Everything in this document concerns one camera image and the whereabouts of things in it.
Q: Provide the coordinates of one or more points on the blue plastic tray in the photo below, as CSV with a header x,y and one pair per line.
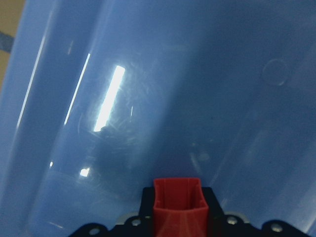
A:
x,y
101,97

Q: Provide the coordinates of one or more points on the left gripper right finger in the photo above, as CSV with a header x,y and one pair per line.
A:
x,y
231,224

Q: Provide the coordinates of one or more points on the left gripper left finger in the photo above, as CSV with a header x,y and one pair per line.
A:
x,y
139,224

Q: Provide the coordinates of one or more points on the red block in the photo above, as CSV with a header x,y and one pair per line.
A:
x,y
180,208

